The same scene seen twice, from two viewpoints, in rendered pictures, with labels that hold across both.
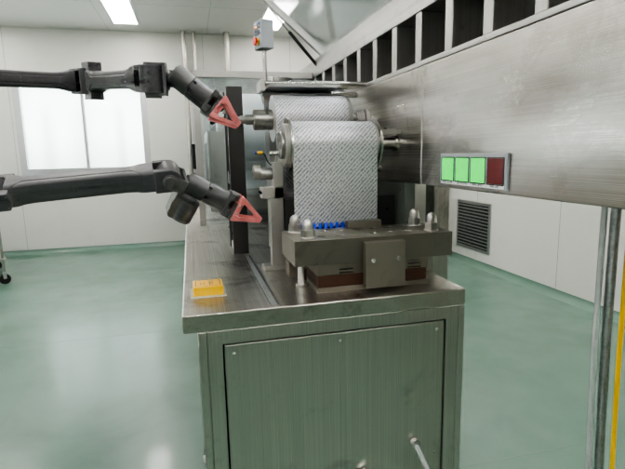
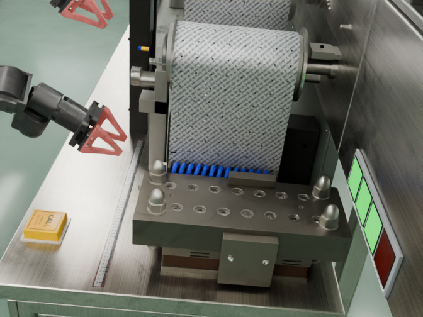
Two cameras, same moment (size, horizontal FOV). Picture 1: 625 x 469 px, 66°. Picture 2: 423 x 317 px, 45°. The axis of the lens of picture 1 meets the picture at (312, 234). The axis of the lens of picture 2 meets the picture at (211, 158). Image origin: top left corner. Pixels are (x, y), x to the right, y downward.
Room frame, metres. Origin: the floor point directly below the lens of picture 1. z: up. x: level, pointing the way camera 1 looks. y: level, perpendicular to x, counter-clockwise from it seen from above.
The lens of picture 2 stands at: (0.40, -0.24, 1.62)
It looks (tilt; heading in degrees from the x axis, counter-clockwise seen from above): 32 degrees down; 13
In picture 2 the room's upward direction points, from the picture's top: 6 degrees clockwise
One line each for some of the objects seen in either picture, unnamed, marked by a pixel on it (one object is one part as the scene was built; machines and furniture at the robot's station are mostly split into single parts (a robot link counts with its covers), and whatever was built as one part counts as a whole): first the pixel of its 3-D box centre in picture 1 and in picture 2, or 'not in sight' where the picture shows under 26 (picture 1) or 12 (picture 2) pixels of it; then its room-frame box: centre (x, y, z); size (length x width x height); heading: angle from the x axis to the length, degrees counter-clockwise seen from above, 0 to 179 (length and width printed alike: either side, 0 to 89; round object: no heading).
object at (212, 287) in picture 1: (207, 288); (45, 224); (1.12, 0.25, 0.91); 0.07 x 0.07 x 0.02; 14
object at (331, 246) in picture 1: (365, 242); (240, 214); (1.19, -0.13, 1.00); 0.40 x 0.16 x 0.06; 104
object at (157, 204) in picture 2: (307, 228); (157, 199); (1.11, 0.01, 1.05); 0.04 x 0.04 x 0.04
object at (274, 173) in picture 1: (272, 216); (152, 129); (1.35, 0.12, 1.05); 0.06 x 0.05 x 0.31; 104
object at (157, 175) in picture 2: (295, 223); (158, 170); (1.20, 0.04, 1.05); 0.04 x 0.04 x 0.04
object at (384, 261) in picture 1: (384, 263); (247, 261); (1.11, -0.17, 0.96); 0.10 x 0.03 x 0.11; 104
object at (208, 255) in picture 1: (258, 228); (201, 58); (2.25, 0.26, 0.88); 2.52 x 0.66 x 0.04; 14
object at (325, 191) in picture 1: (336, 194); (227, 131); (1.30, -0.07, 1.12); 0.23 x 0.01 x 0.18; 104
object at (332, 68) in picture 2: (385, 143); (318, 66); (1.40, -0.22, 1.25); 0.07 x 0.04 x 0.04; 104
